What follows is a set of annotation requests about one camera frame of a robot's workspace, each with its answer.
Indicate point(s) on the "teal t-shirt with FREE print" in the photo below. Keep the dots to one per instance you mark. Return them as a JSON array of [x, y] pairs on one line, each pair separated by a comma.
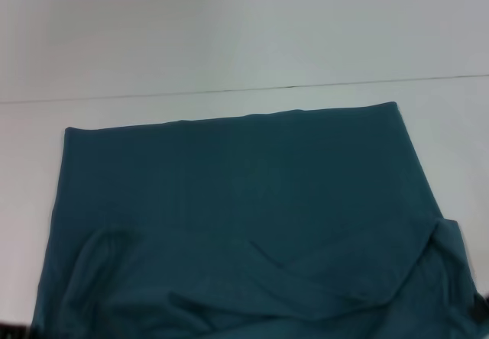
[[248, 220]]

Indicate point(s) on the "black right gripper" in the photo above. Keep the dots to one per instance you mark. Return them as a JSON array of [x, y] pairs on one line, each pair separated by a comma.
[[482, 310]]

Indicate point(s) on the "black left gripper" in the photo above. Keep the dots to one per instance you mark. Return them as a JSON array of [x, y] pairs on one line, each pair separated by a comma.
[[13, 330]]

